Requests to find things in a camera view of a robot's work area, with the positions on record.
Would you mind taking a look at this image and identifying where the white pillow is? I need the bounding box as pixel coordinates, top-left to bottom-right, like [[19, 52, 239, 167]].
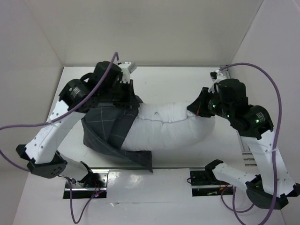
[[121, 102, 216, 151]]

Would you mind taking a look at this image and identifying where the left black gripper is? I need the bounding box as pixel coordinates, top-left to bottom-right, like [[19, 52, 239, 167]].
[[100, 78, 139, 109]]

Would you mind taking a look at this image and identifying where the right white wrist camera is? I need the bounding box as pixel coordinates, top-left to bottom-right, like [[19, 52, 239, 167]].
[[208, 70, 227, 93]]

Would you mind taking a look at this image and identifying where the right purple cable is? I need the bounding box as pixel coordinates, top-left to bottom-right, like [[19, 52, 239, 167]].
[[219, 62, 282, 223]]

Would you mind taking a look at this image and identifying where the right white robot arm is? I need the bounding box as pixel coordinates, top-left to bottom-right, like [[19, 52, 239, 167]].
[[187, 79, 300, 210]]

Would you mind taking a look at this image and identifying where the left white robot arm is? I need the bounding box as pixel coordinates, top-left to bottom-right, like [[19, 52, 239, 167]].
[[16, 61, 139, 187]]

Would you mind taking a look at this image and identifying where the purple cable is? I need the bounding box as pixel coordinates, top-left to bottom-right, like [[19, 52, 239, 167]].
[[219, 62, 282, 223], [0, 52, 120, 224]]

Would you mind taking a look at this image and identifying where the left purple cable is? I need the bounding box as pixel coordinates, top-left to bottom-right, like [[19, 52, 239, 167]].
[[0, 52, 120, 224]]

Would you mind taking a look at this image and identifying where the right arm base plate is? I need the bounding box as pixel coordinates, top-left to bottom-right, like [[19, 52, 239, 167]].
[[187, 170, 233, 197]]

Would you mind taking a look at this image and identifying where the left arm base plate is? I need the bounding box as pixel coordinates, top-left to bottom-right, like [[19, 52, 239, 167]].
[[59, 161, 108, 199]]

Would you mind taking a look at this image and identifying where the dark grey checked pillowcase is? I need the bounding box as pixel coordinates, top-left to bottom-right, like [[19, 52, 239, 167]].
[[81, 103, 153, 172]]

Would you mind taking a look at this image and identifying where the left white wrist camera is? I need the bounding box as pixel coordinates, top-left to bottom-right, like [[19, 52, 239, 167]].
[[118, 62, 137, 83]]

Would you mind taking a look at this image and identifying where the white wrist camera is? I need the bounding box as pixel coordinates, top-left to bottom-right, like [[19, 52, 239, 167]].
[[208, 70, 227, 93], [118, 62, 137, 83]]

